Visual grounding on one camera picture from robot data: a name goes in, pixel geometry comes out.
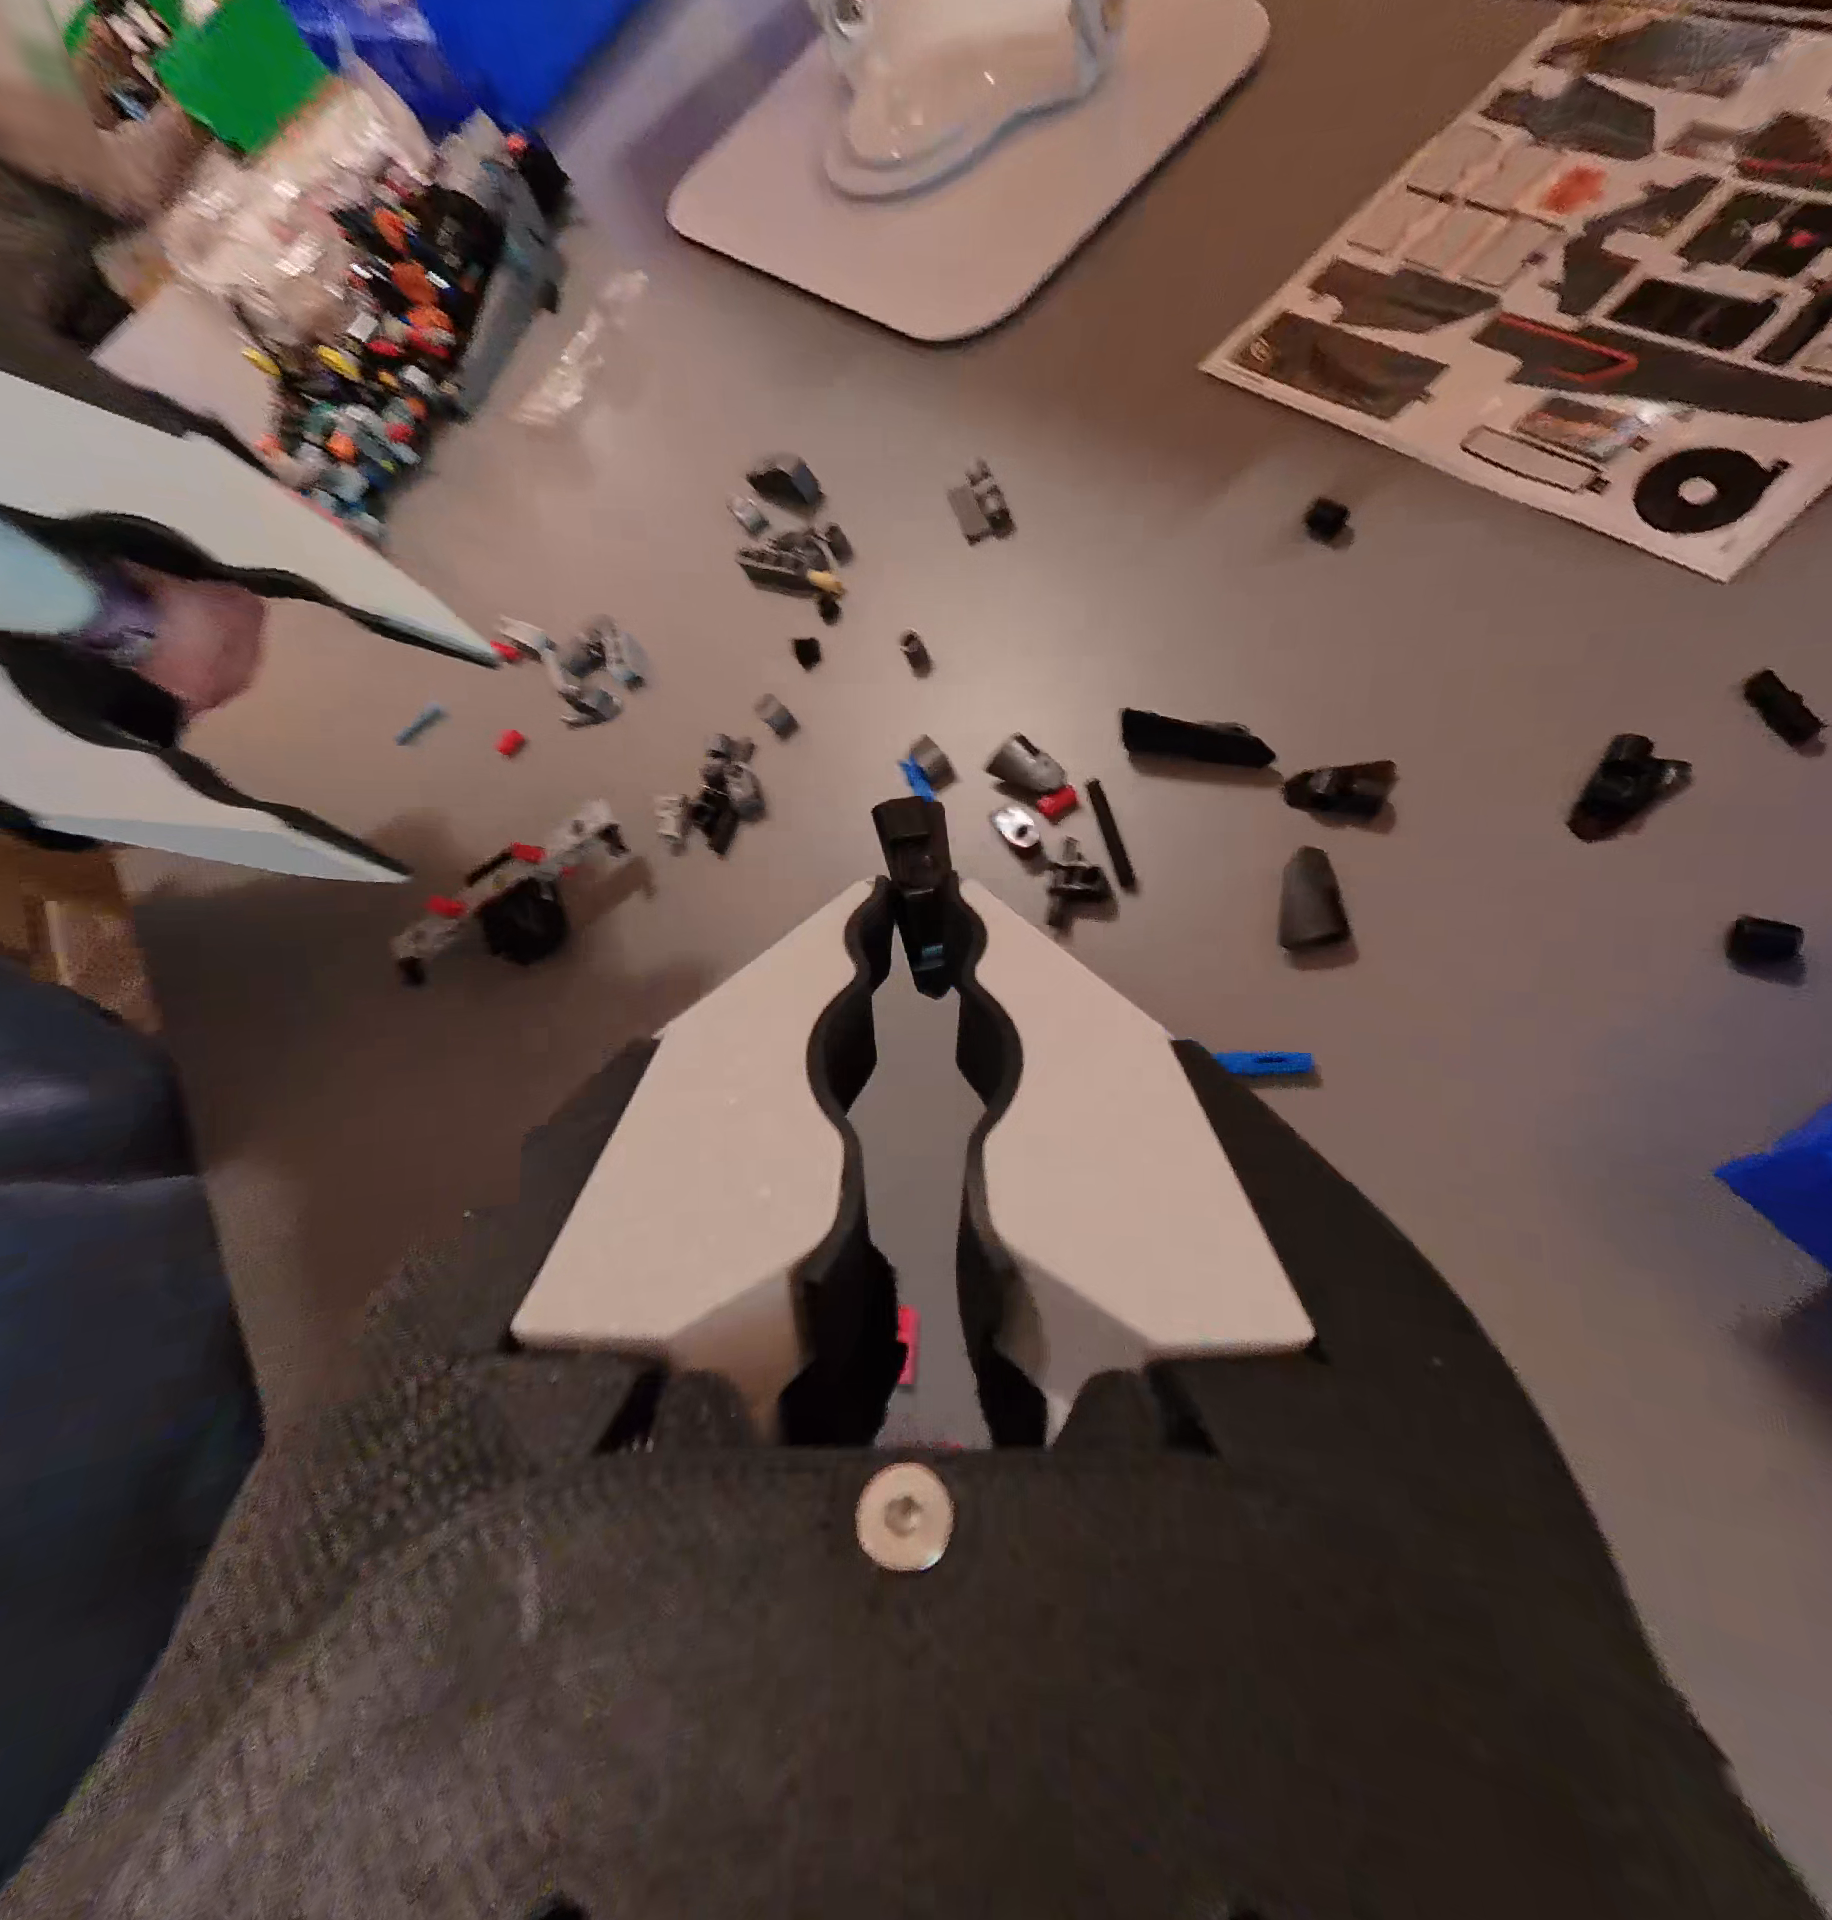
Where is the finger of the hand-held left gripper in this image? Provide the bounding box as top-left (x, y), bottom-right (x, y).
top-left (0, 353), bottom-right (517, 671)
top-left (0, 644), bottom-right (410, 891)

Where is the long light grey lego beam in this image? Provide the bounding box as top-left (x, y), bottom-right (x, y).
top-left (390, 805), bottom-right (635, 981)

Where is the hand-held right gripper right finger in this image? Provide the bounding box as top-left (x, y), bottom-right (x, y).
top-left (948, 875), bottom-right (1316, 1443)

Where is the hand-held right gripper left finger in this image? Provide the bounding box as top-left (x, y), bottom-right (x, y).
top-left (517, 875), bottom-right (900, 1443)

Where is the partly built lego model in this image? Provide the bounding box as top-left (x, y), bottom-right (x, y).
top-left (237, 119), bottom-right (577, 501)

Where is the pile of black lego pieces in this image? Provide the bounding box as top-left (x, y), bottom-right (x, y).
top-left (974, 658), bottom-right (1828, 981)

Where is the dark grey angled lego beam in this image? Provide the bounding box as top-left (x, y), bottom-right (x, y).
top-left (735, 533), bottom-right (844, 601)

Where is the green storage bin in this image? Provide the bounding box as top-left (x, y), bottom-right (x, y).
top-left (150, 0), bottom-right (335, 156)

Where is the person's left hand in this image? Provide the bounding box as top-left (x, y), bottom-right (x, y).
top-left (85, 569), bottom-right (275, 713)

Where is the blue storage bin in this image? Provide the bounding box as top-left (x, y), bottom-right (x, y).
top-left (1715, 1080), bottom-right (1832, 1322)
top-left (283, 0), bottom-right (654, 140)

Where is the black angled lego piece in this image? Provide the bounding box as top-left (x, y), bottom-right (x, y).
top-left (869, 793), bottom-right (980, 996)

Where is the person's blue clothing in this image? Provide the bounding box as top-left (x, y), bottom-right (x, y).
top-left (0, 946), bottom-right (265, 1920)

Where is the small clear plastic bag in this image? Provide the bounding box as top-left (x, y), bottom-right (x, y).
top-left (517, 269), bottom-right (651, 425)

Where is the cluster of grey lego connectors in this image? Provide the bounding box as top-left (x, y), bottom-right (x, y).
top-left (538, 611), bottom-right (658, 729)

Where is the lego sticker sheet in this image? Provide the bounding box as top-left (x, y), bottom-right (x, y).
top-left (1196, 0), bottom-right (1832, 584)

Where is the cluster of dark lego connectors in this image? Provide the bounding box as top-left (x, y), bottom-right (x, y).
top-left (651, 735), bottom-right (774, 859)

